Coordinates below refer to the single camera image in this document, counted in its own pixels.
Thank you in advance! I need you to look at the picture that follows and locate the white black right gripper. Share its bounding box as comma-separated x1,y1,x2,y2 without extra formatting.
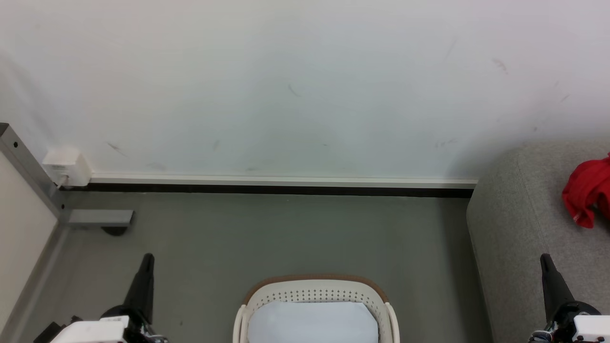
529,254,610,343

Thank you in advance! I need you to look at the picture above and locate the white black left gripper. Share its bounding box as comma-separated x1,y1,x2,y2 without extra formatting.
50,253,168,343

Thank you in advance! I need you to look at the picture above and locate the red clothing garment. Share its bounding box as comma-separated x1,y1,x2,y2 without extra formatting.
561,152,610,229

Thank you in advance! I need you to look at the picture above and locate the white laundry basket brown rim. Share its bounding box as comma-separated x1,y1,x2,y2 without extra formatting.
233,273,401,343

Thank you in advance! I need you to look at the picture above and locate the grey fabric sofa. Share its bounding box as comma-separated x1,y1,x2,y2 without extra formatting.
466,141,610,343

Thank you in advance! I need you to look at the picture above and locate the grey metal partition foot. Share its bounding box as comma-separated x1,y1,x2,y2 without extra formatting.
68,209,135,237

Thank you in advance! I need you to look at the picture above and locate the grey metal framed partition panel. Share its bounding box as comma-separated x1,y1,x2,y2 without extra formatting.
0,123,70,343

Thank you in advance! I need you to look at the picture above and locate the white wall power box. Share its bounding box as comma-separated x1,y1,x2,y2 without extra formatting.
42,148,92,187

